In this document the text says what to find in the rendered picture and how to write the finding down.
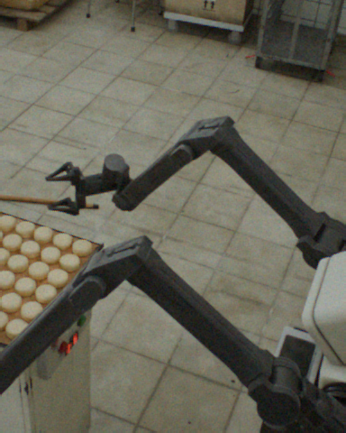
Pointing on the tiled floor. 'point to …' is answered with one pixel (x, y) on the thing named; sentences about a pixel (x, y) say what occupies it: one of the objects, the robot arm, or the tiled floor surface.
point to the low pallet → (26, 18)
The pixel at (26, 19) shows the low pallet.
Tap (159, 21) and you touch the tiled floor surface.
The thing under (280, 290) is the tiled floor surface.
